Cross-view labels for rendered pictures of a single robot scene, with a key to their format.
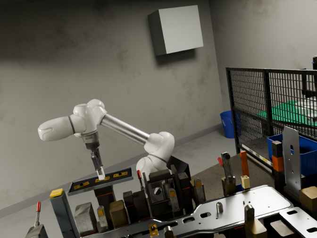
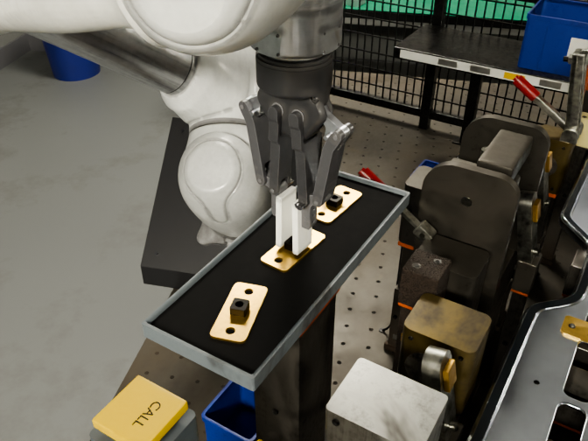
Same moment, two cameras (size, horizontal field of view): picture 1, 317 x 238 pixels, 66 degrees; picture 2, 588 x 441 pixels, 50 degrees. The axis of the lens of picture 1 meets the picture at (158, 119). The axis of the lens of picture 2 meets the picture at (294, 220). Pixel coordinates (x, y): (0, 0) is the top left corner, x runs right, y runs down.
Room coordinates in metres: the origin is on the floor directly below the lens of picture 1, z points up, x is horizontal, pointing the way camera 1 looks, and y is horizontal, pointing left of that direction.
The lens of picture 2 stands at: (0.96, 0.85, 1.62)
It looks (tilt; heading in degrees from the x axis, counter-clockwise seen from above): 36 degrees down; 308
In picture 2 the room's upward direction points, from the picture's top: straight up
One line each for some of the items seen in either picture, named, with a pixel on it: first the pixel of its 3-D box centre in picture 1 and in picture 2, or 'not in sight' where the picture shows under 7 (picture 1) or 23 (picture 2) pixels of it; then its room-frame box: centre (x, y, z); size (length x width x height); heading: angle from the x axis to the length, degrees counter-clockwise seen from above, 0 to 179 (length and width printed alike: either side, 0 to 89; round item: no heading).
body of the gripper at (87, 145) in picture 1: (93, 148); (294, 92); (1.32, 0.39, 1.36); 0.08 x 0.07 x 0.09; 2
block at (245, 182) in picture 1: (248, 205); (565, 193); (1.19, -0.40, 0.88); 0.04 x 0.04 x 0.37; 7
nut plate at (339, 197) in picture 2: (120, 174); (334, 200); (1.33, 0.29, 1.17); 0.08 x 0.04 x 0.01; 92
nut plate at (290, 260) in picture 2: (102, 178); (293, 245); (1.32, 0.39, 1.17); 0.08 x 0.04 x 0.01; 92
